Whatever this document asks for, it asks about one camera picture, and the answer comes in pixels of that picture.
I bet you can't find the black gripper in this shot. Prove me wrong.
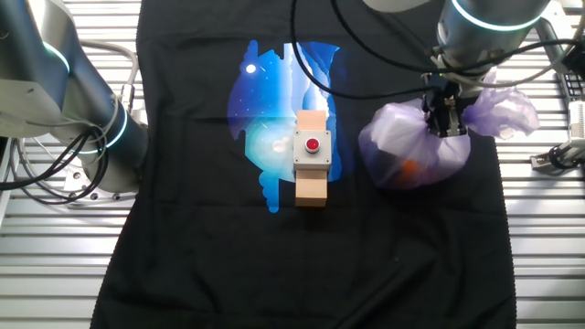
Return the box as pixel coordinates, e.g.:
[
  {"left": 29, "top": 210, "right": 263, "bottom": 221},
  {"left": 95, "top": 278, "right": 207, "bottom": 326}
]
[{"left": 420, "top": 72, "right": 484, "bottom": 139}]

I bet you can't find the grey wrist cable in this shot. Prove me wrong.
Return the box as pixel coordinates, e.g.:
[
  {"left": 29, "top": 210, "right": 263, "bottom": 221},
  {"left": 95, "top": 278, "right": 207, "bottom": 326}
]
[{"left": 429, "top": 25, "right": 585, "bottom": 89}]

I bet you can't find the long tan wooden block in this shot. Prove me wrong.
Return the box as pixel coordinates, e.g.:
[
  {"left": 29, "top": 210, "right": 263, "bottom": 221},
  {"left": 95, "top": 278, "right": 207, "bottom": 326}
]
[{"left": 294, "top": 109, "right": 330, "bottom": 208}]

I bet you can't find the small silver bracket mount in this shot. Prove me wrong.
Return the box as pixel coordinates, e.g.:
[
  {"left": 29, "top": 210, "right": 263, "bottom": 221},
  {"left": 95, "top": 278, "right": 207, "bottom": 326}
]
[{"left": 529, "top": 138, "right": 585, "bottom": 174}]

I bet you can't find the white box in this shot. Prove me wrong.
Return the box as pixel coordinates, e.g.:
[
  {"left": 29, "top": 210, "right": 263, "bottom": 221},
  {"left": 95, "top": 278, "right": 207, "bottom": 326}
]
[{"left": 372, "top": 107, "right": 429, "bottom": 150}]

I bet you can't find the black computer keyboard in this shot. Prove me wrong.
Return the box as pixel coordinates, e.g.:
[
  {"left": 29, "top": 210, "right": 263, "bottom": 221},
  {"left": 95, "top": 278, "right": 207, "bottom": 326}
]
[{"left": 559, "top": 72, "right": 585, "bottom": 102}]

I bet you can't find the black t-shirt with blue print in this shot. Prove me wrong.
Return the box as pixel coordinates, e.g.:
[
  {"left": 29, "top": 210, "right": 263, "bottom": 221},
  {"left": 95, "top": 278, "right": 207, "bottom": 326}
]
[{"left": 90, "top": 0, "right": 517, "bottom": 329}]

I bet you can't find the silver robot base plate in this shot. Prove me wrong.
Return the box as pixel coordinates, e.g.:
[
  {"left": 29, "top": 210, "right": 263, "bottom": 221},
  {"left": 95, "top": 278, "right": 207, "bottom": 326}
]
[{"left": 62, "top": 162, "right": 138, "bottom": 205}]

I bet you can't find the grey base cable with connector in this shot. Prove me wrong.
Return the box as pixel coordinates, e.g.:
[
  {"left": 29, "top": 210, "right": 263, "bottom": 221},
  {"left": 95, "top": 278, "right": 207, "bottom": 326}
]
[{"left": 78, "top": 38, "right": 141, "bottom": 115}]

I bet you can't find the grey box with red button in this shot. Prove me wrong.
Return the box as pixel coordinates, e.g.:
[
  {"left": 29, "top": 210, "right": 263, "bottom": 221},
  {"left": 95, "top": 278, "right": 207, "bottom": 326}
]
[{"left": 292, "top": 129, "right": 333, "bottom": 173}]

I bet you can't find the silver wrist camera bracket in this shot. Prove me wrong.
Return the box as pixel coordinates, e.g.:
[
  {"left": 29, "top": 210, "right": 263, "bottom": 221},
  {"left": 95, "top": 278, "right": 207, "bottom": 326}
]
[{"left": 533, "top": 16, "right": 568, "bottom": 58}]

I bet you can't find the black base cable bundle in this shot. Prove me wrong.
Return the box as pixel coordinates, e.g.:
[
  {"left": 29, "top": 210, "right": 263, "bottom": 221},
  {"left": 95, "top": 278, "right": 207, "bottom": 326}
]
[{"left": 0, "top": 122, "right": 112, "bottom": 206}]

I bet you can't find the purple translucent plastic bag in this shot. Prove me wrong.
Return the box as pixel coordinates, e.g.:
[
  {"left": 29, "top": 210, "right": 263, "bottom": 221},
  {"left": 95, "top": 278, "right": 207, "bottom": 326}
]
[{"left": 357, "top": 68, "right": 541, "bottom": 191}]

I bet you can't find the orange-tan block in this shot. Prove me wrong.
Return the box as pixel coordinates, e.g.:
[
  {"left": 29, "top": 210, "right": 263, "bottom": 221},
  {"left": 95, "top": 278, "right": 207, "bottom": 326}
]
[{"left": 390, "top": 157, "right": 420, "bottom": 186}]

